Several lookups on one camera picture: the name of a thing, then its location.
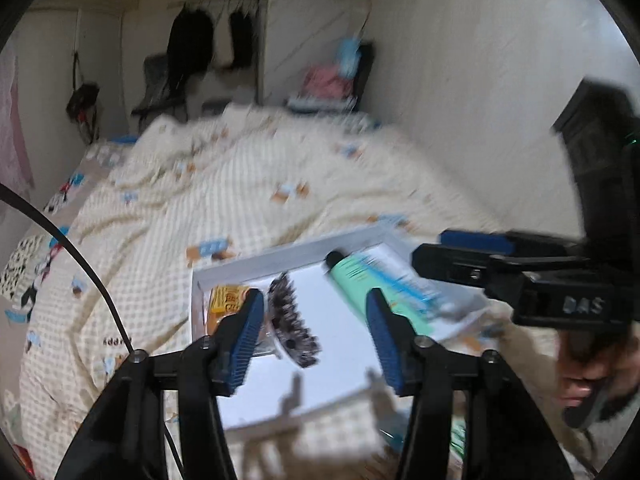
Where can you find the blue striped snack packet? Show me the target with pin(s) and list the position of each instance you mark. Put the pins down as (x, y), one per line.
(400, 282)

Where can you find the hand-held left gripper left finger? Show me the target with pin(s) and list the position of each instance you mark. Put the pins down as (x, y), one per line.
(247, 340)

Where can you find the cartoon patterned bed sheet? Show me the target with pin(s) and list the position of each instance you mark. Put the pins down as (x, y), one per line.
(30, 260)

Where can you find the orange bread packet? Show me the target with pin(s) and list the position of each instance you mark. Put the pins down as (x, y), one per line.
(227, 302)

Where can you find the speckled hair claw clip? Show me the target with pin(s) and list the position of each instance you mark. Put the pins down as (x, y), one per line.
(295, 320)

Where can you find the pink lace curtain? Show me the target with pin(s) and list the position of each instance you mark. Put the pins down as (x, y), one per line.
(15, 125)

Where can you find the blue flat item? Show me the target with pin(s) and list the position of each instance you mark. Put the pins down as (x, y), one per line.
(124, 139)

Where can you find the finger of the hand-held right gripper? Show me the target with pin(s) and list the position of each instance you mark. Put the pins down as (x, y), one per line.
(450, 262)
(475, 241)

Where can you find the black hanging garment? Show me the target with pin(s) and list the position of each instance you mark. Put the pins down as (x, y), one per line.
(241, 35)

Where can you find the black hanging bag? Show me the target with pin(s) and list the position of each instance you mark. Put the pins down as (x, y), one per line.
(82, 100)

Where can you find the black clothes on rack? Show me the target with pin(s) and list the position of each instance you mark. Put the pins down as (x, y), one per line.
(220, 1)

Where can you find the black hanging coat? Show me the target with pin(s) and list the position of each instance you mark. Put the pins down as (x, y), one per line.
(190, 45)

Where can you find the person's right hand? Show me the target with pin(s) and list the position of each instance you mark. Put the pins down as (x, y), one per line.
(572, 385)

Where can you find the black high-back chair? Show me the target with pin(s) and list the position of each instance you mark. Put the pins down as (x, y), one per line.
(365, 70)

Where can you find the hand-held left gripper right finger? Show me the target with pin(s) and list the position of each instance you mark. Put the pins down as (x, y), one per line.
(385, 340)

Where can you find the mint green tube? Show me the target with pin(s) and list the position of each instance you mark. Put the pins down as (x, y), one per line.
(350, 280)

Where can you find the white cardboard box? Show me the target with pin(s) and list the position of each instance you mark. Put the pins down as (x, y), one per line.
(330, 330)

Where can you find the person's right forearm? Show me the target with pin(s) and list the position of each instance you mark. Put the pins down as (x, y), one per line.
(610, 445)

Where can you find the pink clothes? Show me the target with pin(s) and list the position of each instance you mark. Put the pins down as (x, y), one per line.
(325, 80)

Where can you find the blue tissue pack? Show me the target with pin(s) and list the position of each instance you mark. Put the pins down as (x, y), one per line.
(348, 57)

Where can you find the white wardrobe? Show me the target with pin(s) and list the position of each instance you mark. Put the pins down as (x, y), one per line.
(60, 60)

